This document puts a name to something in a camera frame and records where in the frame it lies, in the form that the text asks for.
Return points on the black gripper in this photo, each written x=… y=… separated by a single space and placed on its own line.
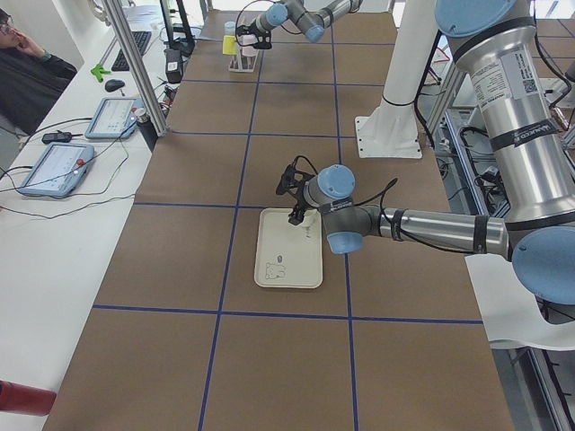
x=301 y=206
x=252 y=31

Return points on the pink ikea cup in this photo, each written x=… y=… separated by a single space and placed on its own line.
x=248 y=49

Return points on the yellow ikea cup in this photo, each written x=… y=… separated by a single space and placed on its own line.
x=229 y=46

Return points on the blue ikea cup corner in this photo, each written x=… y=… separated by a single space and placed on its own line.
x=229 y=28

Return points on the pale green ikea cup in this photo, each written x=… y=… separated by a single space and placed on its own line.
x=311 y=218

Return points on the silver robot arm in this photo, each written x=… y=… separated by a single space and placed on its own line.
x=311 y=24
x=489 y=41

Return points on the cream plastic tray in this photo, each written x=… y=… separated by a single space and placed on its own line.
x=287 y=255

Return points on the black computer monitor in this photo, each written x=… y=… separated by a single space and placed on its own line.
x=177 y=27

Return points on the black computer mouse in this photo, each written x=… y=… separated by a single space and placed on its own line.
x=113 y=85

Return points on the green plastic tool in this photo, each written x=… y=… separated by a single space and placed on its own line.
x=99 y=71

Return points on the far blue teach pendant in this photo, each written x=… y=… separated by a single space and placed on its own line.
x=113 y=118

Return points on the blue teach pendant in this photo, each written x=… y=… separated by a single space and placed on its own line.
x=113 y=118
x=59 y=170

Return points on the black power adapter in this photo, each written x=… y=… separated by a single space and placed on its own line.
x=57 y=137

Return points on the seated person black jacket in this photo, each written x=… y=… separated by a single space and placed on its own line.
x=32 y=79

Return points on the white plastic chair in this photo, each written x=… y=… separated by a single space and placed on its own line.
x=510 y=313

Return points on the near blue teach pendant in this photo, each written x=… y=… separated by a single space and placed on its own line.
x=59 y=170

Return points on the red fire extinguisher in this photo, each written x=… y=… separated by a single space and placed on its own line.
x=26 y=400

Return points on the white wire cup rack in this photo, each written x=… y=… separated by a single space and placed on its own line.
x=241 y=64

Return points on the aluminium frame post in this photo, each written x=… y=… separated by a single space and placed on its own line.
x=119 y=23

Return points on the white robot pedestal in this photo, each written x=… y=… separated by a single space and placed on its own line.
x=391 y=130

